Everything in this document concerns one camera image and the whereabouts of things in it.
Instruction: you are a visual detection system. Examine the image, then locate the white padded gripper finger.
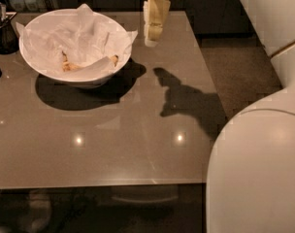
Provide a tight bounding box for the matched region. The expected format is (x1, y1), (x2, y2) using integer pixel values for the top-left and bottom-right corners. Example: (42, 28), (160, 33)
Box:
(143, 1), (158, 48)

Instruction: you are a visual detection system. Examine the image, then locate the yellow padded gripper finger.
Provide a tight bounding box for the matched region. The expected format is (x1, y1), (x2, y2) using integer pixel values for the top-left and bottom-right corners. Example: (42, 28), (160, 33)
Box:
(147, 0), (171, 41)

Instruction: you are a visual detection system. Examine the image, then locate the spotted yellow banana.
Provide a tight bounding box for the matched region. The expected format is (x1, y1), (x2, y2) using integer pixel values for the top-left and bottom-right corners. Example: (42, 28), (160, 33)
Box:
(62, 52), (118, 72)

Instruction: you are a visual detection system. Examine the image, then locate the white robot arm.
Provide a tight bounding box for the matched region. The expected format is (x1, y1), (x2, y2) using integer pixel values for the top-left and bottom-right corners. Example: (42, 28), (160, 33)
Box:
(205, 0), (295, 233)

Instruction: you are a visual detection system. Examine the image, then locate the white crumpled paper liner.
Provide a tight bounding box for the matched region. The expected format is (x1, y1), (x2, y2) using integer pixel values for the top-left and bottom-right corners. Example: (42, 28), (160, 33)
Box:
(16, 3), (139, 81)

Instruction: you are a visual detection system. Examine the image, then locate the dark wire utensil holder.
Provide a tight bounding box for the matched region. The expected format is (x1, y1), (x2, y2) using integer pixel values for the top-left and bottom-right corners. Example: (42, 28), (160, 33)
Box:
(0, 2), (18, 54)

